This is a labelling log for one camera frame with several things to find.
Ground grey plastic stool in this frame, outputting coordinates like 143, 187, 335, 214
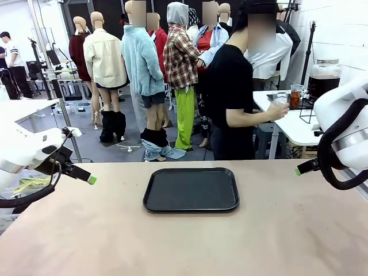
255, 123, 288, 159

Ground short clear plastic cup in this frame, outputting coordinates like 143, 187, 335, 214
271, 93, 289, 113

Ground black tripod stand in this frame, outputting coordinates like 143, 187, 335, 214
300, 20, 317, 87

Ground tall clear plastic cup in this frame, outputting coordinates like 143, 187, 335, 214
290, 84, 305, 108

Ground mannequin in red jacket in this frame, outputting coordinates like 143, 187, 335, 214
146, 13, 169, 83

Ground large black serving tray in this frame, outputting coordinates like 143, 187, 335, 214
143, 167, 240, 214

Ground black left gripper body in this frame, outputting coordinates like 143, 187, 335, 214
34, 146, 74, 176

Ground right arm black cable sleeve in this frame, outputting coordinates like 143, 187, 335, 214
316, 98, 368, 191

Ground mannequin in light blue fleece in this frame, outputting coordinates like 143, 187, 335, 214
120, 0, 173, 162

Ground white side table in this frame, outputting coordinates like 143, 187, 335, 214
252, 90, 321, 146

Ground black desktop monitor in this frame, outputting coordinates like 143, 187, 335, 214
25, 60, 48, 73

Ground person's right hand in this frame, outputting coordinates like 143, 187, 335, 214
267, 101, 290, 121

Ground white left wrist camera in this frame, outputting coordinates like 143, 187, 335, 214
61, 126, 83, 138

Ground man in white t-shirt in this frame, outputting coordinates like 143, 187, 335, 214
0, 31, 33, 100

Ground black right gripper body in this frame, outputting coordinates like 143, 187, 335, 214
330, 157, 350, 171

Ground mannequin in white shirt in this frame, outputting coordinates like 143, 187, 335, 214
244, 25, 294, 90

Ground glass drink dispenser jar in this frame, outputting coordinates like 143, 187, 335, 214
307, 59, 343, 100

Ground cluttered background desk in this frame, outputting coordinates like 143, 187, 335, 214
47, 68, 90, 101

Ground mannequin in black jacket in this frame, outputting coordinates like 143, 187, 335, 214
218, 3, 233, 37

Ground lowered black and denim trousers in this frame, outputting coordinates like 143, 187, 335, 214
140, 128, 187, 162

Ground black camera tripod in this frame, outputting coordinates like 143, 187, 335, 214
28, 36, 63, 98

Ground person in black t-shirt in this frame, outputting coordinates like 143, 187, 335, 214
205, 0, 291, 161

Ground black wire dispenser stand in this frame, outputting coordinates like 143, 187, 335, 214
298, 94, 317, 124

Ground silver metal post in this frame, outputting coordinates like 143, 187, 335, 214
28, 0, 83, 162

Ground mannequin in dark red top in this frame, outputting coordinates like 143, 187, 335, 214
68, 16, 103, 129

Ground black tilted monitor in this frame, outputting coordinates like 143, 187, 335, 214
45, 49, 61, 66

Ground mannequin in blue shirt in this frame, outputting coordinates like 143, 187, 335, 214
196, 1, 230, 149

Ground small black serving tray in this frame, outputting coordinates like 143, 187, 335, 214
266, 92, 314, 110

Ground black boom stand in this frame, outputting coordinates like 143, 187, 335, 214
277, 0, 302, 14

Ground mannequin in cream jacket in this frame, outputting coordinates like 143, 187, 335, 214
83, 11, 129, 114

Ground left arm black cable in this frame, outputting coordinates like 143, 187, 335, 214
0, 131, 72, 215

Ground person in dark clothes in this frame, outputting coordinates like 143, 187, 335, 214
0, 45, 8, 71

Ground mannequin in plaid shirt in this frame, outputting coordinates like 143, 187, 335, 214
163, 2, 202, 152

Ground yellow green plastic bag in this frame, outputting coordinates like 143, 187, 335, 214
13, 175, 53, 194

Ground person's right forearm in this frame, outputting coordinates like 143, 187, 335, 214
229, 110, 273, 127

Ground white work table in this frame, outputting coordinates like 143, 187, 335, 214
0, 98, 63, 130

